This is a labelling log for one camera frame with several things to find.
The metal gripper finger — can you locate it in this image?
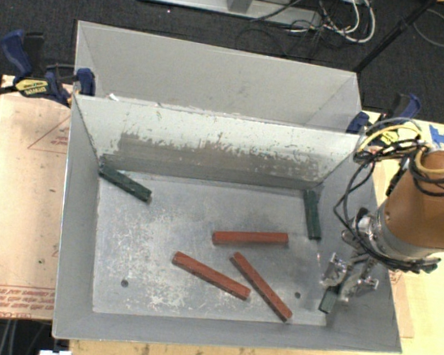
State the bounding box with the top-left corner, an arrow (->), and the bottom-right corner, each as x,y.
337,271 -> 381,308
318,250 -> 350,292

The dark green block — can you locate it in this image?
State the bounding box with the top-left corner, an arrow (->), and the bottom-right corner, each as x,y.
94,163 -> 157,205
296,188 -> 329,242
317,286 -> 340,316

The red-brown flat block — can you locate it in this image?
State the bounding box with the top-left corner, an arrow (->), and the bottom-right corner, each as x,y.
221,250 -> 302,324
167,249 -> 256,302
210,223 -> 291,257

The grey metal bin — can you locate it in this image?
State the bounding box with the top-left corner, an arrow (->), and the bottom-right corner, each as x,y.
33,19 -> 442,355

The brown cardboard board, red print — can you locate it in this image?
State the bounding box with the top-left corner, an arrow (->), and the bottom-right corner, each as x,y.
0,73 -> 444,355

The black cylinder on white bracket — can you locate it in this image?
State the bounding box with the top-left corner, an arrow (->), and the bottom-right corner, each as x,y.
351,206 -> 374,238

